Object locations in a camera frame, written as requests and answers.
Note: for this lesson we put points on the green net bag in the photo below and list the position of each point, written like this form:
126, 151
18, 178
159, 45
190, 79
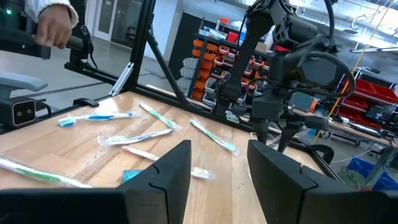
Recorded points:
353, 179

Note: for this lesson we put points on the black table clamp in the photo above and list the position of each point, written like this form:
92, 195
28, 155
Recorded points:
325, 152
85, 102

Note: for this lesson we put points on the purple toothbrush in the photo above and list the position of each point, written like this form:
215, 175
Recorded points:
140, 137

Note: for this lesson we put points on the orange toothbrush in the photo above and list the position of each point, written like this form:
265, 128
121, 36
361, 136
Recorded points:
140, 153

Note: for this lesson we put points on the red shelf rack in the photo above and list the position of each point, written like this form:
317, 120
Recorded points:
373, 90

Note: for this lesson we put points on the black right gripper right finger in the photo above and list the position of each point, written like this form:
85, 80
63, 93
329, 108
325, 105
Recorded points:
280, 193

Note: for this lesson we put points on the parts bin rack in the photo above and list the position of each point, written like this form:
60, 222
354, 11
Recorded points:
202, 65

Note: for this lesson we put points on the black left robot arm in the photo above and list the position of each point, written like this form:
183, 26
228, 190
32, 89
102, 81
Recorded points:
248, 46

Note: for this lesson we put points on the blue toothbrush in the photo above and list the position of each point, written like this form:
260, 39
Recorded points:
99, 117

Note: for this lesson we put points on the person's hand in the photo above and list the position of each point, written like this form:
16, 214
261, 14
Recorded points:
53, 28

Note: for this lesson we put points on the silver aluminium strut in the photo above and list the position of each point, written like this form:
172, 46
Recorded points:
122, 79

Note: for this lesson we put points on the blue mouthwash bottle white cap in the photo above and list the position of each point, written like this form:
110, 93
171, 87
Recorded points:
130, 175

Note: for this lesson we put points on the black aluminium table frame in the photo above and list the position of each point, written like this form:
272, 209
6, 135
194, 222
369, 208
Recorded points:
141, 46

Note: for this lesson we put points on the green toothbrush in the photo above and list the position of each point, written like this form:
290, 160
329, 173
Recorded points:
214, 137
37, 175
160, 116

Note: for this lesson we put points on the blue plastic bin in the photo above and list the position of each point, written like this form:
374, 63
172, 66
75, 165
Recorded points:
363, 165

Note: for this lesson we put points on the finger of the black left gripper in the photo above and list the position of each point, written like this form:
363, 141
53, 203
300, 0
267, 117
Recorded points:
261, 130
287, 133

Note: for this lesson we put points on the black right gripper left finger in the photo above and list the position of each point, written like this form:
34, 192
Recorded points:
168, 193

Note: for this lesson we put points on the black table-level camera box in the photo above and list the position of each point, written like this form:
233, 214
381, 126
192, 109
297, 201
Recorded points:
21, 112

